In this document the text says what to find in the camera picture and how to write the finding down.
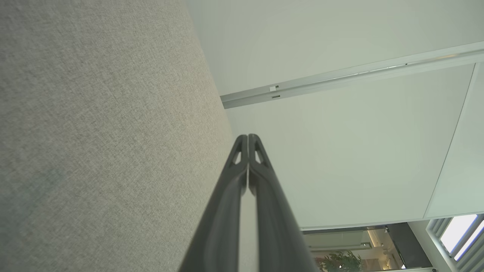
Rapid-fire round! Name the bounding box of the grey partition frame rail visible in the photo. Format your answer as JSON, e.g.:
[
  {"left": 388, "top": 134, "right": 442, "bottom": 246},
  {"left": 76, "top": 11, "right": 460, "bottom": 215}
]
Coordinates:
[{"left": 220, "top": 42, "right": 484, "bottom": 109}]

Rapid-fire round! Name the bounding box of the green potted plant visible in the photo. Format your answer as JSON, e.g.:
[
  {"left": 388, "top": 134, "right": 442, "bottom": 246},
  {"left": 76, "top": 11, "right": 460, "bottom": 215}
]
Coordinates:
[{"left": 320, "top": 251, "right": 363, "bottom": 272}]

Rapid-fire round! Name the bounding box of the dark wall panel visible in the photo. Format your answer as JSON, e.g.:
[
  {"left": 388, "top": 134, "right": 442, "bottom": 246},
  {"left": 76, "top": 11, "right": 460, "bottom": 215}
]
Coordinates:
[{"left": 386, "top": 223, "right": 432, "bottom": 269}]

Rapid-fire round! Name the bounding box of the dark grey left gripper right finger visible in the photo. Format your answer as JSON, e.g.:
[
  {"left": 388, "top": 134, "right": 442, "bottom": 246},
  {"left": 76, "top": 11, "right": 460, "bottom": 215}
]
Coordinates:
[{"left": 249, "top": 134, "right": 316, "bottom": 272}]

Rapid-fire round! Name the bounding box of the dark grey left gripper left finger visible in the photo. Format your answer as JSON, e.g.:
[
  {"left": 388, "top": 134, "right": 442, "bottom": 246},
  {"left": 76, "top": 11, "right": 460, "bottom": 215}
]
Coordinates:
[{"left": 178, "top": 135, "right": 248, "bottom": 272}]

